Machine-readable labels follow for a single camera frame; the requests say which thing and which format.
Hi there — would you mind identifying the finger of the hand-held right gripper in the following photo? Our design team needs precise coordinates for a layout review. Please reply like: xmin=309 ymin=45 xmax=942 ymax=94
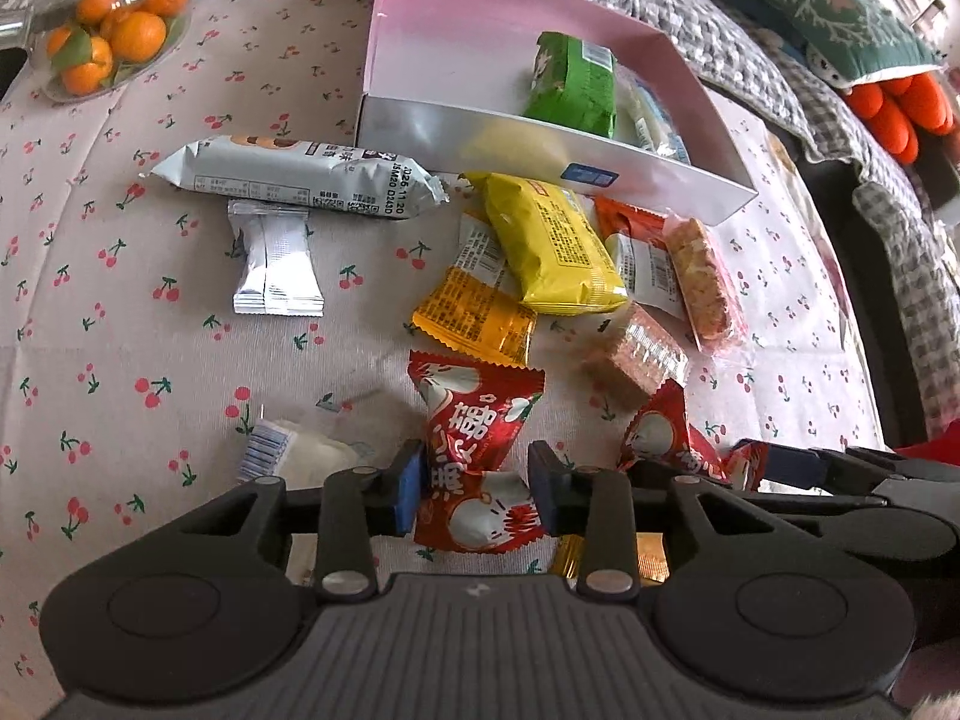
xmin=726 ymin=437 xmax=960 ymax=518

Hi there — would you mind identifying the clear oat bar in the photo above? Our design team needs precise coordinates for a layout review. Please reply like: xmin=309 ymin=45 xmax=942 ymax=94
xmin=665 ymin=216 xmax=747 ymax=352

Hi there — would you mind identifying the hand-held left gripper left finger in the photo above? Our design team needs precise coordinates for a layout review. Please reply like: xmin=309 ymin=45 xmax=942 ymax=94
xmin=172 ymin=439 xmax=425 ymax=602

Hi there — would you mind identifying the yellow snack packet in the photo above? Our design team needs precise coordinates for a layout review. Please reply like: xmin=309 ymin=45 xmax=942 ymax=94
xmin=461 ymin=171 xmax=629 ymax=314

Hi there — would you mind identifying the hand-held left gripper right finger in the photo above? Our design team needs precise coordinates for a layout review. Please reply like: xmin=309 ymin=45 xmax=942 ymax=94
xmin=527 ymin=441 xmax=796 ymax=601

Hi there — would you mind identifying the orange and white snack packet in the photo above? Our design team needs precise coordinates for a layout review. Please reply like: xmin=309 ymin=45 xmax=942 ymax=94
xmin=595 ymin=195 xmax=687 ymax=320

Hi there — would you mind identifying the cherry print table cloth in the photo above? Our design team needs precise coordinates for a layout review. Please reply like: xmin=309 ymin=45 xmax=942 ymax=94
xmin=0 ymin=0 xmax=897 ymax=700

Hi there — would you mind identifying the red rice cracker packet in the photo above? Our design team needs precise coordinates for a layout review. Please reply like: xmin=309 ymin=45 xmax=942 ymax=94
xmin=407 ymin=349 xmax=546 ymax=475
xmin=721 ymin=441 xmax=771 ymax=494
xmin=414 ymin=463 xmax=550 ymax=556
xmin=617 ymin=380 xmax=727 ymax=482

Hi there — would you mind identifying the green embroidered cushion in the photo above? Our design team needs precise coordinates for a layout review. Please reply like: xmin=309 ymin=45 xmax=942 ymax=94
xmin=696 ymin=0 xmax=944 ymax=85

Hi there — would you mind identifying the glass jar of small oranges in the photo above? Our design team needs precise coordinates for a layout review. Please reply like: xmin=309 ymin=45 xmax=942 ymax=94
xmin=26 ymin=0 xmax=194 ymax=104

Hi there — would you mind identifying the clear pinkish crumbly bar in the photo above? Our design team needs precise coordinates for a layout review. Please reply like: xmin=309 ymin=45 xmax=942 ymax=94
xmin=583 ymin=302 xmax=689 ymax=400

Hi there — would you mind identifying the green snack packet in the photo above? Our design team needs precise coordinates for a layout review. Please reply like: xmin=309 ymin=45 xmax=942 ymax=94
xmin=523 ymin=31 xmax=620 ymax=140

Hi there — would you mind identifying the orange plush toy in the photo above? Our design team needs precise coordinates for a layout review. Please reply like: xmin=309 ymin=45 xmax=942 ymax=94
xmin=838 ymin=71 xmax=960 ymax=166

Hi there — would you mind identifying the gold foil snack packet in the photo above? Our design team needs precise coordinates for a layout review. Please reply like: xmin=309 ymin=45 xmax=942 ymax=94
xmin=550 ymin=531 xmax=670 ymax=584

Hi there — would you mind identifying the cream white snack packet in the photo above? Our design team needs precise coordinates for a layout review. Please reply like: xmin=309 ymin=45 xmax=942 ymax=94
xmin=615 ymin=67 xmax=692 ymax=166

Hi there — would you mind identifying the long grey biscuit packet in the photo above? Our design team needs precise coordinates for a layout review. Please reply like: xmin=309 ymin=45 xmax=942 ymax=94
xmin=139 ymin=133 xmax=451 ymax=222

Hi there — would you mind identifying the pink cardboard box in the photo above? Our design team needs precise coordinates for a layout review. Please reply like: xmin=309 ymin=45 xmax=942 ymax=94
xmin=355 ymin=0 xmax=760 ymax=227

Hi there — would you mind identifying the orange gold snack packet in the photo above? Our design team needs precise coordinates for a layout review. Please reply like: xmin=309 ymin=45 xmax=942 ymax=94
xmin=411 ymin=211 xmax=539 ymax=366

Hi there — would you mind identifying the white packet with blue barcode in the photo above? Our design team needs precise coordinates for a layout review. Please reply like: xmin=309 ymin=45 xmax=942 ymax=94
xmin=238 ymin=418 xmax=376 ymax=482

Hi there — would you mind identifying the small silver snack packet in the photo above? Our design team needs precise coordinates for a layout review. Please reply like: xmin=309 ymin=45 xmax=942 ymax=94
xmin=226 ymin=199 xmax=327 ymax=316

